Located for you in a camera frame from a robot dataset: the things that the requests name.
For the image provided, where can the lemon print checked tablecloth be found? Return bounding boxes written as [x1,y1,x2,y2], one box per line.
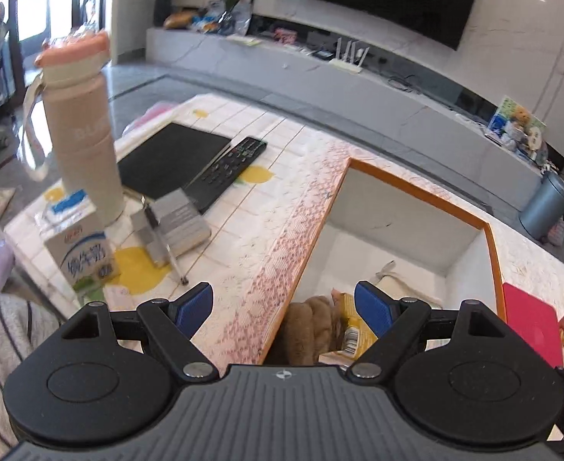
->
[3,93,355,347]

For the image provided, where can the white round ornament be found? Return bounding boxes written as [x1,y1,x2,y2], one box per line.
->
[527,127,549,161]

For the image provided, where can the golden brown gourd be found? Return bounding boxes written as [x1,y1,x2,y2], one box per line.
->
[163,10,200,30]

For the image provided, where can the white plastic bag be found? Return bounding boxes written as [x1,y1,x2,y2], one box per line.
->
[229,0,256,34]

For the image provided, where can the grey blue trash can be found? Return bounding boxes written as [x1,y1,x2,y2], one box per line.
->
[519,170,564,241]

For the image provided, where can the woven handbag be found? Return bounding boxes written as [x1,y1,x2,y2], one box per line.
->
[547,214,564,247]

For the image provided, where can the loose papers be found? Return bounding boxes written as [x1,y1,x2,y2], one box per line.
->
[227,33,264,48]

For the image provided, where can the black pen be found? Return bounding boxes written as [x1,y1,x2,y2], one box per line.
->
[140,197,189,285]

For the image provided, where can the blue snack packets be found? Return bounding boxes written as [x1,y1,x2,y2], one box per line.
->
[191,7,225,34]

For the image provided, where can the pink water bottle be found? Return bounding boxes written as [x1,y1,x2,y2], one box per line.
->
[23,29,126,226]

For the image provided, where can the black remote control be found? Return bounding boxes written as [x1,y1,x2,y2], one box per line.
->
[183,137,268,215]

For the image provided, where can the grey striped garment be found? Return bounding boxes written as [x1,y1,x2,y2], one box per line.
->
[0,293,71,461]

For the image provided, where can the brown plush toy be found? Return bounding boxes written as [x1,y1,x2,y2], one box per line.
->
[282,295,345,366]

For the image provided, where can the grey card box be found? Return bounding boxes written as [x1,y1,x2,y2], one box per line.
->
[131,188,212,267]

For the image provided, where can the milk carton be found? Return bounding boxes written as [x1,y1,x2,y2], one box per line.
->
[35,189,122,305]

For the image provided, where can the teddy bear bouquet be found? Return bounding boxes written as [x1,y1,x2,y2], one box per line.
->
[505,108,535,147]

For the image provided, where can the white router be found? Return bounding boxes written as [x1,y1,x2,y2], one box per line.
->
[329,37,370,74]

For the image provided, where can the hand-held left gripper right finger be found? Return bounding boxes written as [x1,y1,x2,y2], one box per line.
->
[349,281,508,384]

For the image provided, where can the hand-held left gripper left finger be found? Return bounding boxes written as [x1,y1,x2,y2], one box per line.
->
[61,282,219,385]

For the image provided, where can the white fabric pouch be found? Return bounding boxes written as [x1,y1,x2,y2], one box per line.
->
[375,262,443,308]

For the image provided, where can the marble television console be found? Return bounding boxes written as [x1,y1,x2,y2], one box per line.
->
[146,26,547,212]

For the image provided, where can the black cables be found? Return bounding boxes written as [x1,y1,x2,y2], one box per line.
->
[385,74,422,93]

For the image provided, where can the black notebook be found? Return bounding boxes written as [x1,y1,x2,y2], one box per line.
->
[117,122,232,200]

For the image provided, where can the white box with orange rim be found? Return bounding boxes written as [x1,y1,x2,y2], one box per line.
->
[258,158,508,368]

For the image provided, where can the yellow snack packet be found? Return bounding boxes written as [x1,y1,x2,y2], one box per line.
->
[318,293,383,363]

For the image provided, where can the green picture board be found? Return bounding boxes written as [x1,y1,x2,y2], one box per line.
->
[486,96,547,154]

